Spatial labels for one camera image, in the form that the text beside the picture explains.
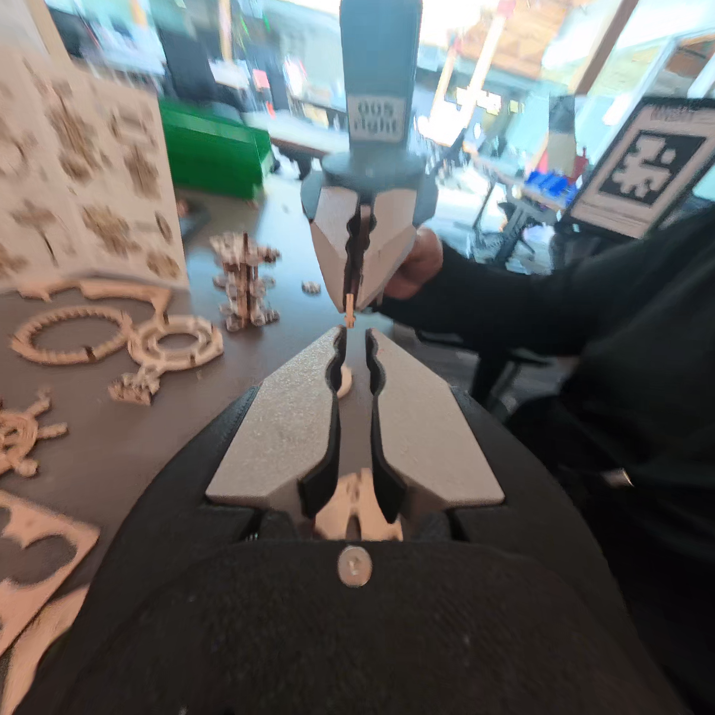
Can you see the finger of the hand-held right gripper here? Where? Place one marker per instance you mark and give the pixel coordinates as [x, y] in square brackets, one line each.
[332, 240]
[391, 240]

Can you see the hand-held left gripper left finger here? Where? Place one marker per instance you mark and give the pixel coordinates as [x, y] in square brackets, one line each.
[279, 441]

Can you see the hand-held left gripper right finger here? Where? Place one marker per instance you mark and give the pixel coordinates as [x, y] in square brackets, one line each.
[435, 441]

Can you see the small wooden peg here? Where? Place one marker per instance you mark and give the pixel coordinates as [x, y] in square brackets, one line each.
[349, 310]

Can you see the person's right forearm black sleeve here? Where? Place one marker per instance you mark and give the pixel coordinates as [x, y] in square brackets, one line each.
[491, 304]

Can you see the assembled wooden model tower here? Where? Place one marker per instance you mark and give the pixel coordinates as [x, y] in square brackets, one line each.
[246, 279]

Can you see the upright wooden parts sheet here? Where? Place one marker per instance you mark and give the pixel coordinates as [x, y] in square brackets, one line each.
[84, 167]

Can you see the person's right hand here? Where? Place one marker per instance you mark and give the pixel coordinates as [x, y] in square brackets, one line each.
[422, 268]

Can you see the small wooden gear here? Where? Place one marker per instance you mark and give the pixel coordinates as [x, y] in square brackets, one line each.
[311, 287]

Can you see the black office chair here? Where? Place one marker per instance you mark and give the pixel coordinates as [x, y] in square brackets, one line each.
[509, 215]

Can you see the green box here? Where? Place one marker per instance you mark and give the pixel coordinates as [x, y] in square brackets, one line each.
[218, 151]

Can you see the person's dark clothed torso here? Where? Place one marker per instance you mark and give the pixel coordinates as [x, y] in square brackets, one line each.
[642, 419]

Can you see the wooden cut-out sheet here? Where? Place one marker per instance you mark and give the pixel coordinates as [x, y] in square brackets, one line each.
[72, 536]

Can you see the wooden spoked wheel part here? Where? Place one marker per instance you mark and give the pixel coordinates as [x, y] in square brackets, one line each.
[22, 435]

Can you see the printed tag board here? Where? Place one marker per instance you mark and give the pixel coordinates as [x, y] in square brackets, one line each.
[642, 162]

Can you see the wooden frame offcut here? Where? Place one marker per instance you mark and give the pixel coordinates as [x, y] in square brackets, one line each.
[123, 290]

